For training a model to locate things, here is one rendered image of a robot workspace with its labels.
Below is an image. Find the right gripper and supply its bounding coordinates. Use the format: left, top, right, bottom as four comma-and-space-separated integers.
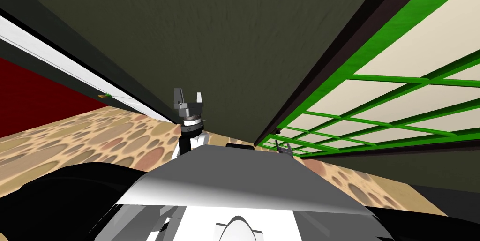
275, 139, 294, 157

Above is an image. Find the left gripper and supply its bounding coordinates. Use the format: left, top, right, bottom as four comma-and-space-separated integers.
173, 87, 205, 121

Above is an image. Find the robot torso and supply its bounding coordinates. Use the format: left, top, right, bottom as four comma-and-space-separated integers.
93, 142, 394, 241

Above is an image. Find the green door with cream panels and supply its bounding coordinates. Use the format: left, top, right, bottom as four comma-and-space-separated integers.
257, 0, 480, 158

